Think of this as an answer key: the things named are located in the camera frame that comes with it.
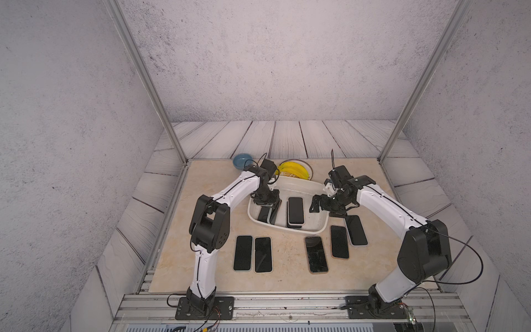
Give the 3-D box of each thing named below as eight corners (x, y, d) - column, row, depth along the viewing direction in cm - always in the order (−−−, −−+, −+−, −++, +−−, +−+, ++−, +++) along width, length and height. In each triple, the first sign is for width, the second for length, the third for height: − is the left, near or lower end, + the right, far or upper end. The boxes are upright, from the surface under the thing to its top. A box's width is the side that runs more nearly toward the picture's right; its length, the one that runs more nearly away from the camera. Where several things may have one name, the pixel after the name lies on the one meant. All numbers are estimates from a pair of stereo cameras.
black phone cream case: (332, 257, 87) (333, 256, 85) (330, 227, 96) (330, 225, 94) (348, 259, 86) (349, 258, 85) (344, 228, 95) (345, 226, 94)
